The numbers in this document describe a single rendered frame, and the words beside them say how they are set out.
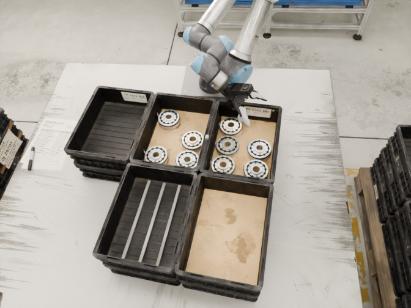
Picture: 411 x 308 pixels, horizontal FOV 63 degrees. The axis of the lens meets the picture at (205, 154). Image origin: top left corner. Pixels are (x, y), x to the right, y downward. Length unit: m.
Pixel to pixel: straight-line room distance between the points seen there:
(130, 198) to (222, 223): 0.40
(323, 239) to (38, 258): 1.20
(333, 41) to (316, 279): 2.49
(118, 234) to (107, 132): 0.52
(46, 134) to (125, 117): 0.47
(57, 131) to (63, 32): 2.10
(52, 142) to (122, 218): 0.70
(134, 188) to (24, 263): 0.55
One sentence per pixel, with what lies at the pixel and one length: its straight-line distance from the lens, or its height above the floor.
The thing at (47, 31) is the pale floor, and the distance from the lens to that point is 4.03.
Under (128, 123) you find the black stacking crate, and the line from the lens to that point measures 1.68.
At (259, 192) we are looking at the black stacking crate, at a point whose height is 0.86.
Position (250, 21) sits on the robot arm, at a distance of 1.58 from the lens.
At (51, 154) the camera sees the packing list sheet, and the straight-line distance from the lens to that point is 1.88.
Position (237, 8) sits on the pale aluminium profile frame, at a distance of 3.27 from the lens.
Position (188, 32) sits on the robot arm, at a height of 1.19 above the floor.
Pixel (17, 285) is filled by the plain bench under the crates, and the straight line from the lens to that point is 1.65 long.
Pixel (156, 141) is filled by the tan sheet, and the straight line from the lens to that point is 1.58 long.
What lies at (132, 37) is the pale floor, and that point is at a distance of 3.59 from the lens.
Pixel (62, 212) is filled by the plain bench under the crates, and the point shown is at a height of 0.70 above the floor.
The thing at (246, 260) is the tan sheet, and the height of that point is 0.83.
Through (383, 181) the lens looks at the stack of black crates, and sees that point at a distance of 2.23.
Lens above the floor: 2.08
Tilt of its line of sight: 56 degrees down
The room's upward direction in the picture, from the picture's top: 6 degrees counter-clockwise
